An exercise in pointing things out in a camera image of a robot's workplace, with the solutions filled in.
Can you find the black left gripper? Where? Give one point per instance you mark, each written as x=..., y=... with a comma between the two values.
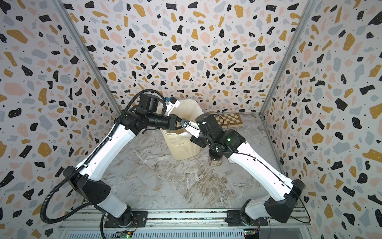
x=173, y=119

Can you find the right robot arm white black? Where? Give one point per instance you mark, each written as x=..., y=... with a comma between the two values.
x=283, y=192

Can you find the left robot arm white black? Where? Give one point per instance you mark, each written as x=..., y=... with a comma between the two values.
x=146, y=109

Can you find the white plastic bin liner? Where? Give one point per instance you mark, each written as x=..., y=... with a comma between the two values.
x=187, y=109

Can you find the cream ribbed trash bin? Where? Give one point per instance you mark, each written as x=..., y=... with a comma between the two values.
x=179, y=144

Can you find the wooden folding chess board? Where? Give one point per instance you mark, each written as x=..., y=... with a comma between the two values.
x=229, y=120

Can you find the black lid brown jar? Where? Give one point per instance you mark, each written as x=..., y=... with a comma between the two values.
x=214, y=158

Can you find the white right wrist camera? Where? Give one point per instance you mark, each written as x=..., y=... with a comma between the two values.
x=191, y=127

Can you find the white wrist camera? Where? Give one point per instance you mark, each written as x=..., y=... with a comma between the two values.
x=191, y=127
x=171, y=103

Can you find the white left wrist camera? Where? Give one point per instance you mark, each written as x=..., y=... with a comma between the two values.
x=171, y=103

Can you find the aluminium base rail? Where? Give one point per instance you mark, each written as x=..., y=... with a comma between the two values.
x=184, y=224

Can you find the aluminium corner post right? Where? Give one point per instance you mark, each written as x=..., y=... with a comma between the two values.
x=289, y=52

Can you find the aluminium corner post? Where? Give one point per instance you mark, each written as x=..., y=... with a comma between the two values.
x=289, y=52
x=67, y=21

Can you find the aluminium corner post left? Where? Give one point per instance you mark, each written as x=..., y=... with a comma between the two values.
x=67, y=21

